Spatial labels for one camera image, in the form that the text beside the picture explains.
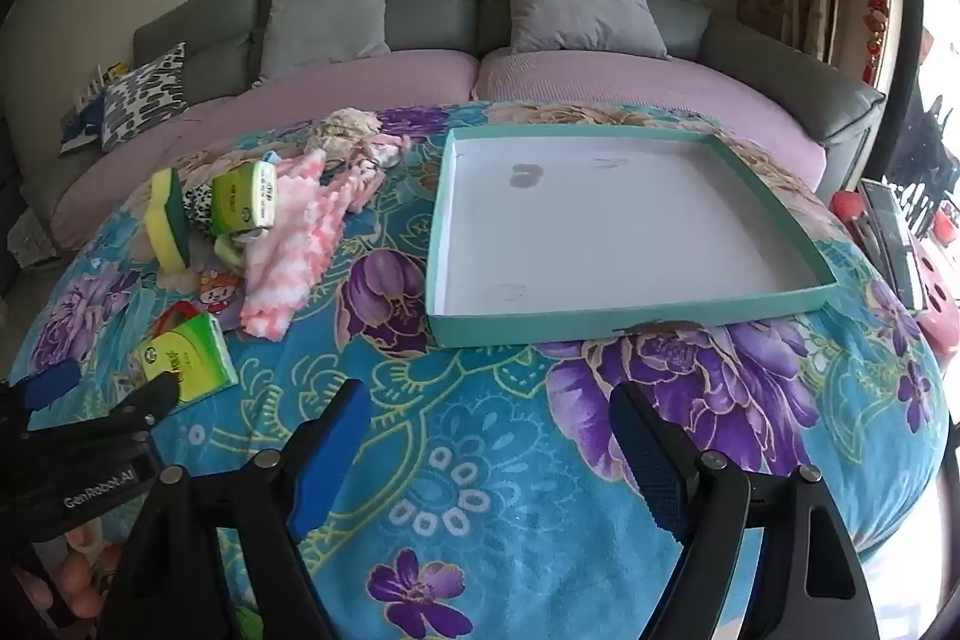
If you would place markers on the dark flat panel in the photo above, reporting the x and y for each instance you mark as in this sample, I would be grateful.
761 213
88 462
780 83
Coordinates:
892 242

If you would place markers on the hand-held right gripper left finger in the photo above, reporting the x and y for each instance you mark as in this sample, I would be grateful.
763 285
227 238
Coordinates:
330 452

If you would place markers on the green tissue packet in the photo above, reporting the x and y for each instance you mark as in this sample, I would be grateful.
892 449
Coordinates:
191 355
240 197

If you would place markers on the black white patterned pillow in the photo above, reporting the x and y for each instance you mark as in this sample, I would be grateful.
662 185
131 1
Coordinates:
142 93

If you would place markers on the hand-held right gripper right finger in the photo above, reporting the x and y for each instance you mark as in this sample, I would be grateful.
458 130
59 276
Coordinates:
649 460

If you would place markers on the floral blue blanket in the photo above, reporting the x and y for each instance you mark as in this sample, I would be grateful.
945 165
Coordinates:
487 460

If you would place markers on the black white speckled cloth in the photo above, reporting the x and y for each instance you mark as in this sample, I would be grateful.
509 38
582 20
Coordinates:
197 206

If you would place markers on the light green cloth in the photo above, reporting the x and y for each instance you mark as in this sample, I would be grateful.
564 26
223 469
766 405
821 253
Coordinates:
229 250

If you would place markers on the cartoon print packet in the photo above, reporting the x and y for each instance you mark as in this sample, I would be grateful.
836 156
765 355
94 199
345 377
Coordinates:
217 291

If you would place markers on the lilac sofa seat cover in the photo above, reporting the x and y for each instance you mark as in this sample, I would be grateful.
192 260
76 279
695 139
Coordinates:
420 78

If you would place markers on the person's left hand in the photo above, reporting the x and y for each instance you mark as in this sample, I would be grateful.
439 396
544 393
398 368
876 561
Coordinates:
79 576

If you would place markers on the teal cardboard tray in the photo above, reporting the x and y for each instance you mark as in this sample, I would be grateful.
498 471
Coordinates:
600 220

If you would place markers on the cream lace cloth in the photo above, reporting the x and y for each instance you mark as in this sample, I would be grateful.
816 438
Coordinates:
345 126

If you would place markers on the yellow green sponge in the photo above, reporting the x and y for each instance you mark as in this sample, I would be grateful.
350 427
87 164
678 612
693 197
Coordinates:
169 220

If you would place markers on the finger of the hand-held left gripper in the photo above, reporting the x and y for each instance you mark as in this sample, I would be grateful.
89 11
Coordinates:
54 377
146 400

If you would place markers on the pink white knitted cloth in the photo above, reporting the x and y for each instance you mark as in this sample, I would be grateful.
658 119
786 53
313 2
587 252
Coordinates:
292 257

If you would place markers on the white yellow box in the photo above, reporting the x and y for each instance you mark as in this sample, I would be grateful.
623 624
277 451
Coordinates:
97 79

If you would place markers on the red white packet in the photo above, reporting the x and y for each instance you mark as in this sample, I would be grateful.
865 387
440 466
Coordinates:
171 314

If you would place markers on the grey lilac pillow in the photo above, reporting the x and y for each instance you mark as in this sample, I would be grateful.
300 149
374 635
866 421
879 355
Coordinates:
585 10

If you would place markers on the pink plastic stool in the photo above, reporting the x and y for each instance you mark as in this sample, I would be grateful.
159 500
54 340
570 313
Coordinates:
941 302

